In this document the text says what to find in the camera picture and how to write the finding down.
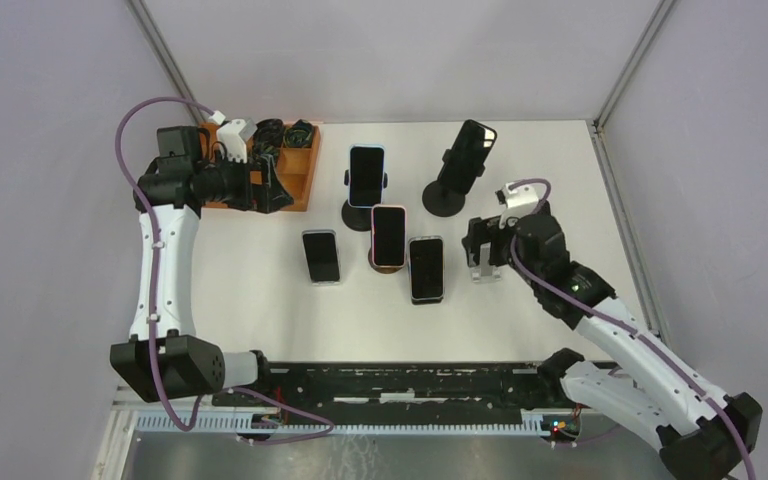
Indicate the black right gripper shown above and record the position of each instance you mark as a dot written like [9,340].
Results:
[484,230]

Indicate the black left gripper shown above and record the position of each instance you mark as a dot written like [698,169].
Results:
[267,197]

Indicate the silver edge smartphone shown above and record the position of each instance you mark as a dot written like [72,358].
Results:
[322,256]

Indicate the pink case smartphone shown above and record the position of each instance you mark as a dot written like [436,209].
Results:
[388,246]

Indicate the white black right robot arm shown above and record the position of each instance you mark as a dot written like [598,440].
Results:
[698,430]

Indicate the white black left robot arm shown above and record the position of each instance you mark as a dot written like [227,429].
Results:
[162,355]

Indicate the silver metal phone stand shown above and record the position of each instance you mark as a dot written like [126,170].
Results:
[480,266]

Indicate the black round tall stand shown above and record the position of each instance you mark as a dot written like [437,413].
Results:
[446,195]

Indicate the black folding phone stand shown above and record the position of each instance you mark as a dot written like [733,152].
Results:
[426,300]

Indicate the round wooden base stand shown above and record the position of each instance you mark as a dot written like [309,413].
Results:
[383,269]

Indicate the black round clamp stand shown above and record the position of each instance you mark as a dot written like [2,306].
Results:
[358,219]

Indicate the orange wooden organizer tray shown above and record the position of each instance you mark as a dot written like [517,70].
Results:
[295,148]

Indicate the blue case smartphone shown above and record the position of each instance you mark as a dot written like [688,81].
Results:
[365,175]

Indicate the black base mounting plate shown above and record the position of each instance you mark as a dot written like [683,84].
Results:
[421,394]

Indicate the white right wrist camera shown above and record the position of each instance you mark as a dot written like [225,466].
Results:
[518,200]

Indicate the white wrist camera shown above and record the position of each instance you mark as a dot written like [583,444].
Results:
[518,200]
[234,135]

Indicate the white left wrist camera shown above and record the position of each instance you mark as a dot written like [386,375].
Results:
[234,135]

